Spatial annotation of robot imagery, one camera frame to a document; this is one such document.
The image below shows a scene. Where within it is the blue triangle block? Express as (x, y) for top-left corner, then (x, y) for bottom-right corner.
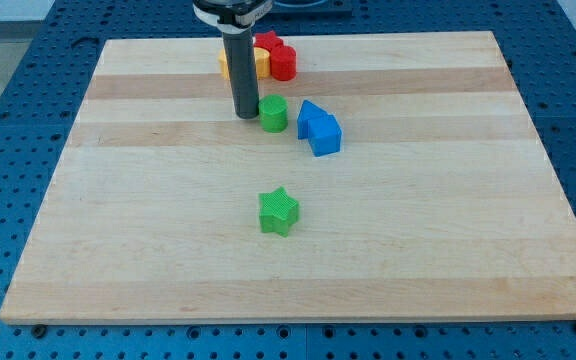
(297, 100), (328, 140)

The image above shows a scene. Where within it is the dark grey cylindrical pointer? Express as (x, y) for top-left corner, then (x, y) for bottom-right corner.
(222, 29), (259, 119)

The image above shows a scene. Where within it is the green cylinder block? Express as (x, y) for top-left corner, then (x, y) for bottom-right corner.
(258, 94), (288, 133)

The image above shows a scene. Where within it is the blue cube block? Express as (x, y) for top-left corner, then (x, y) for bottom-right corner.
(308, 115), (343, 157)

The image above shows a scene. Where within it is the red cylinder block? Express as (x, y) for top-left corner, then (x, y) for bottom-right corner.
(270, 46), (297, 81)

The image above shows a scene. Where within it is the green star block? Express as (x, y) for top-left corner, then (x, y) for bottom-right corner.
(258, 187), (300, 237)

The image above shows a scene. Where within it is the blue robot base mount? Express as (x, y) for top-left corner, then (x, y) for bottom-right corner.
(270, 0), (353, 16)

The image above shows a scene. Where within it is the yellow block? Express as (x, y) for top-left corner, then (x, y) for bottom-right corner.
(217, 47), (271, 80)

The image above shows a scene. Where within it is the red star block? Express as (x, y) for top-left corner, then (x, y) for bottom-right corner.
(254, 30), (284, 52)

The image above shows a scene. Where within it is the wooden board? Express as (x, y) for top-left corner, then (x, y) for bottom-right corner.
(0, 31), (576, 325)

